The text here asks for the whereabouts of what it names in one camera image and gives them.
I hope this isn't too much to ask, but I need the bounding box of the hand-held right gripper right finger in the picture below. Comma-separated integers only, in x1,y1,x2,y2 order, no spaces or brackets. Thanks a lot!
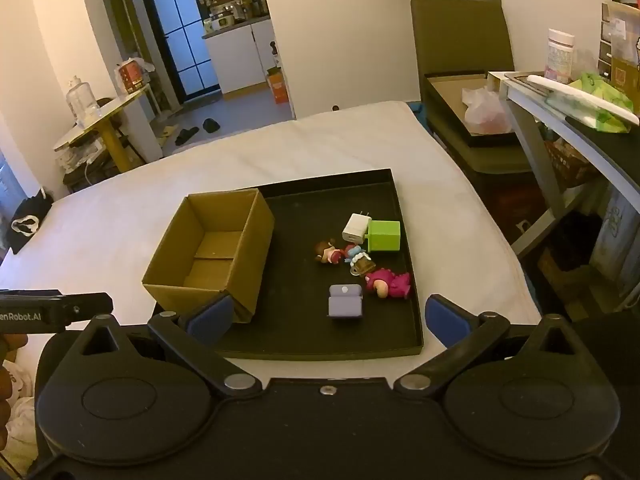
394,294,581,401

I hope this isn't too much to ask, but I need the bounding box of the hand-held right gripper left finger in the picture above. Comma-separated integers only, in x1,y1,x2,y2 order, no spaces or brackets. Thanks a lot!
75,294,263,400

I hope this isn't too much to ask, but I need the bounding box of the brown cardboard box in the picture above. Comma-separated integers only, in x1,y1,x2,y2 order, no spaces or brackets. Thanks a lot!
141,187,276,325

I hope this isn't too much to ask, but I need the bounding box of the pink hooded figurine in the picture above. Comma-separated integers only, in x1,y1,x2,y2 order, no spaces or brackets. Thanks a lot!
364,268,412,301

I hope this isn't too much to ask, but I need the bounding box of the grey toy block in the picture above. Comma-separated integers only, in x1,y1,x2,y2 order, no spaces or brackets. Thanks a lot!
327,284,365,321

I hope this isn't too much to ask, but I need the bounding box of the blue-faced figurine keychain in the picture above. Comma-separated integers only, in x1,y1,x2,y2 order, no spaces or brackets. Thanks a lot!
342,244,376,278

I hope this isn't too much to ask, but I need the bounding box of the large black tray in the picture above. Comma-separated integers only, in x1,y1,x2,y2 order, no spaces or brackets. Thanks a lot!
150,167,425,361

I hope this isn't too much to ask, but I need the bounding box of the person's left hand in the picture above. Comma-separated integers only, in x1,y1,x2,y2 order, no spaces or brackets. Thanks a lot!
0,334,28,456

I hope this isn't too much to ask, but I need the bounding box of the black cloth white print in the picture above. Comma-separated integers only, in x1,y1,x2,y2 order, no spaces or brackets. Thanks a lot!
0,187,55,256

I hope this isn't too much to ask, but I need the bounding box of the green cube charger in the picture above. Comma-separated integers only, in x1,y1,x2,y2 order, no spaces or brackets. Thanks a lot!
364,220,402,253

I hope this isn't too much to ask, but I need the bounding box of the pile of light clothes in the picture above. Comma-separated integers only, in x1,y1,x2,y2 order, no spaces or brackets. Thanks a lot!
0,357,38,466

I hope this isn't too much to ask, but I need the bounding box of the brown-haired doll figurine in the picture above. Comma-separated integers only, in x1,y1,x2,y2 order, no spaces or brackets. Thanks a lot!
314,240,347,265

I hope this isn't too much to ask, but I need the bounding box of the round yellow table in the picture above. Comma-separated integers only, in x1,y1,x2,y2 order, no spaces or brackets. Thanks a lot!
52,82,153,173

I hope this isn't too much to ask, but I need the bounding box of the brown box under desk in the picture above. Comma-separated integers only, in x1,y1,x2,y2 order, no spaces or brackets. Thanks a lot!
544,140,598,188

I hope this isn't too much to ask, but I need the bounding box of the white framed desk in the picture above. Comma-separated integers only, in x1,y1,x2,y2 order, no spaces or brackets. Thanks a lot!
487,71,640,261

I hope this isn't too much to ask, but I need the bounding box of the translucent plastic bag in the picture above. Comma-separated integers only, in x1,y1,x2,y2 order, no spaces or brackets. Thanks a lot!
461,85,513,135

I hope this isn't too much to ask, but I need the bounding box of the clear glass jar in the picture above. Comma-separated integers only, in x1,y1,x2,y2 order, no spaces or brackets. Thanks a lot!
66,76,101,123

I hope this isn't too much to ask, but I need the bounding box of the cardboard-lined black tray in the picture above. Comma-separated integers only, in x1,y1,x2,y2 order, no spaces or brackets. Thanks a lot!
424,72,521,148

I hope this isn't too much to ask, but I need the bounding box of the orange cardboard box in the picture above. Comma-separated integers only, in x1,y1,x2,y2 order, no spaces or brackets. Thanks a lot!
265,67,291,106

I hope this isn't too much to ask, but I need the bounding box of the white kitchen cabinet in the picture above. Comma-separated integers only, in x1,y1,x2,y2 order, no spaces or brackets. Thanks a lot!
202,17,278,101

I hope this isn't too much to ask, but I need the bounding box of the green tissue packet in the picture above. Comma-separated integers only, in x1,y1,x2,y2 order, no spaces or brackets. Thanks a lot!
570,72,635,133

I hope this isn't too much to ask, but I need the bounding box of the black framed glass door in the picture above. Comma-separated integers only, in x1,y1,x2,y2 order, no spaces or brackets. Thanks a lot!
136,0,221,106

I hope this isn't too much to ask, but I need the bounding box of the olive green chair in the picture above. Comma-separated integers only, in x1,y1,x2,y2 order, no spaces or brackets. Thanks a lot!
410,0,532,177

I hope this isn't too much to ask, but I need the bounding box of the white bottle pink label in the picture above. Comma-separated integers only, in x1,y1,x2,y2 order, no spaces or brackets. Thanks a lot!
545,29,576,85

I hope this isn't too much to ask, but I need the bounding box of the small drawer organizer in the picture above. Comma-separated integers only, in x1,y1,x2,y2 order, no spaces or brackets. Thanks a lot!
597,0,640,88

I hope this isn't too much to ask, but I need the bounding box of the white wall charger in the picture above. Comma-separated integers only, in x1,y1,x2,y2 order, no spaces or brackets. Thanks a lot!
342,211,372,243

